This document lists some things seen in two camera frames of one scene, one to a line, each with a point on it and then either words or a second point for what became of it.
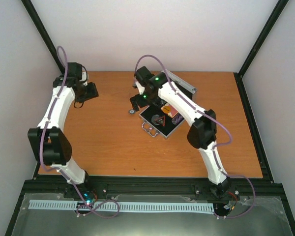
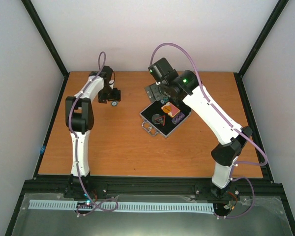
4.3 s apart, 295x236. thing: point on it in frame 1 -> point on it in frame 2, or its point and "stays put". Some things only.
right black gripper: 141,103 -> 158,96
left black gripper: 94,94 -> 116,97
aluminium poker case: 162,118 stays put
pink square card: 173,112 stays put
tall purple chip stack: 177,119 stays put
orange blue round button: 166,109 stays put
